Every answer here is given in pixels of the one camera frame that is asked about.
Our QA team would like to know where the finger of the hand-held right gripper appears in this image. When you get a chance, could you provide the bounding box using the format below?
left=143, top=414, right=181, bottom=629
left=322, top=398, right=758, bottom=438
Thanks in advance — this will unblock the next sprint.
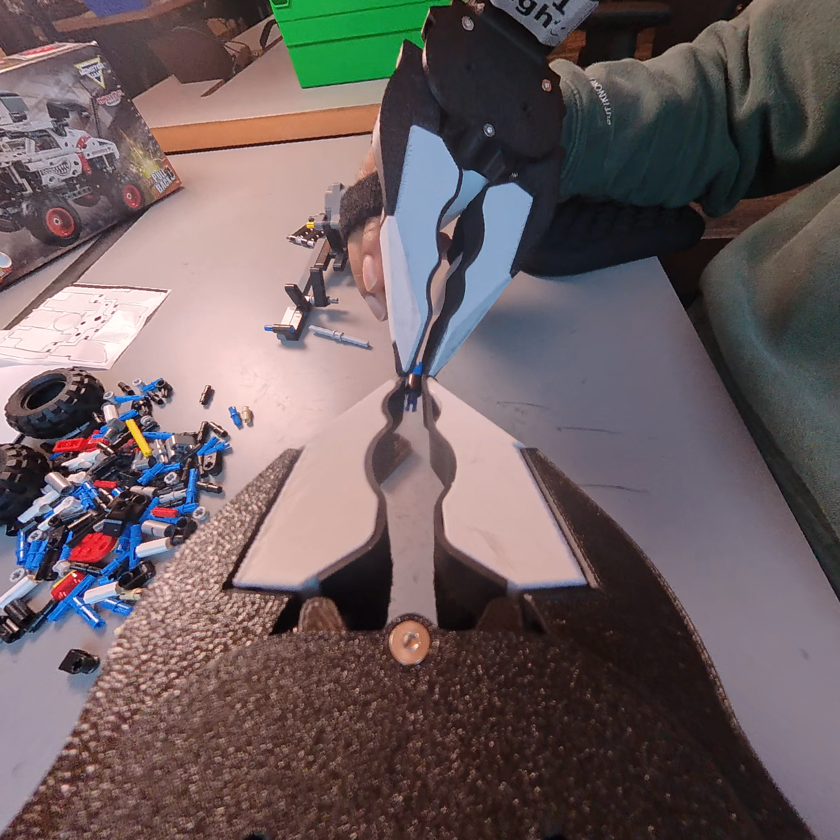
left=380, top=125, right=464, bottom=376
left=423, top=182, right=538, bottom=378

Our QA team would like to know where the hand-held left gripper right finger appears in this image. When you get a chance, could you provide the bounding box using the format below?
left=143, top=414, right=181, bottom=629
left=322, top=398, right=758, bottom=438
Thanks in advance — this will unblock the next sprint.
left=423, top=382, right=588, bottom=611

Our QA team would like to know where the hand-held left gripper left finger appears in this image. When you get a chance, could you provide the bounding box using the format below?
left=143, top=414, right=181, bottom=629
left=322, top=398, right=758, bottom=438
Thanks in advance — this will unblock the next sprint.
left=233, top=382, right=401, bottom=611

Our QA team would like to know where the grey and black brick chassis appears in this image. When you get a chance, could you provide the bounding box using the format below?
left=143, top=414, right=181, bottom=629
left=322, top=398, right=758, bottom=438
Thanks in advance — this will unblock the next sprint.
left=263, top=210, right=382, bottom=351

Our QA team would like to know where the pile of small building pieces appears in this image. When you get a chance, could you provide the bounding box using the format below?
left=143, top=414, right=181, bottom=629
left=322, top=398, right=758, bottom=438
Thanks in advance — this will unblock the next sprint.
left=0, top=378, right=233, bottom=644

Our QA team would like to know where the grey desk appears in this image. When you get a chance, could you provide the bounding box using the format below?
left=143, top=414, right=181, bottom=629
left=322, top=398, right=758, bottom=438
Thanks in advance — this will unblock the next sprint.
left=0, top=132, right=840, bottom=840

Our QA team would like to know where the green storage bin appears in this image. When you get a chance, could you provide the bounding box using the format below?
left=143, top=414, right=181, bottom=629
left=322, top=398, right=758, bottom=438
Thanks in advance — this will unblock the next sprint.
left=269, top=0, right=454, bottom=90

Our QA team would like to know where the black toy tyre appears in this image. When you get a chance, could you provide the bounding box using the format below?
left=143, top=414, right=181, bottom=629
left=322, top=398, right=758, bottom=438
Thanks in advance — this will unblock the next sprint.
left=0, top=444, right=53, bottom=526
left=7, top=368, right=106, bottom=441

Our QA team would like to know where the white sticker sheet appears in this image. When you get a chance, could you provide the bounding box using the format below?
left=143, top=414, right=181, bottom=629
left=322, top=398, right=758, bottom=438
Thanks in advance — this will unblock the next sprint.
left=0, top=283, right=172, bottom=372

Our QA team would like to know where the toy truck box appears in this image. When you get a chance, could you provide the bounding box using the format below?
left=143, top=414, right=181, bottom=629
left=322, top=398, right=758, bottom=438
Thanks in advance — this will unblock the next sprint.
left=0, top=42, right=185, bottom=284

